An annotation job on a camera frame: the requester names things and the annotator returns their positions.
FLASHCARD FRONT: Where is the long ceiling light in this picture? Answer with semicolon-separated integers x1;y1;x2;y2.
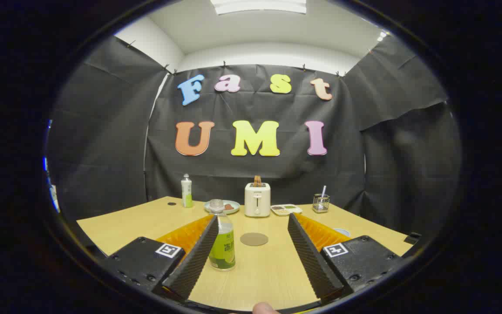
210;0;307;15

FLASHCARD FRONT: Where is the small white green bottle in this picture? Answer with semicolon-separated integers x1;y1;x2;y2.
181;174;193;208

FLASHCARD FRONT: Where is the round brown coaster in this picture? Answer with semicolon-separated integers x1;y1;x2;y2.
240;232;269;246

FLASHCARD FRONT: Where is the green label juice bottle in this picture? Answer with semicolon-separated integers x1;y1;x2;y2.
208;199;236;271

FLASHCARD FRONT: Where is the pale green plate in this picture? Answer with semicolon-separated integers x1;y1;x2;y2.
204;200;241;215

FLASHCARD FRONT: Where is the white toaster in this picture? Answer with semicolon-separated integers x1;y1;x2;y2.
244;182;271;218

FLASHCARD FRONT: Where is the wooden table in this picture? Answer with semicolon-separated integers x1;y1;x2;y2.
77;196;414;312

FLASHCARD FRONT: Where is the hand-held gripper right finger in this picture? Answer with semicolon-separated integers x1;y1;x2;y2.
288;213;404;302

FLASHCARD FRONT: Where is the white divided snack tray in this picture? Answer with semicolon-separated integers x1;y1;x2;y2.
271;204;303;216

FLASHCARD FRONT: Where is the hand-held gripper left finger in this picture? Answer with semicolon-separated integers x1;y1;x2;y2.
103;215;220;301

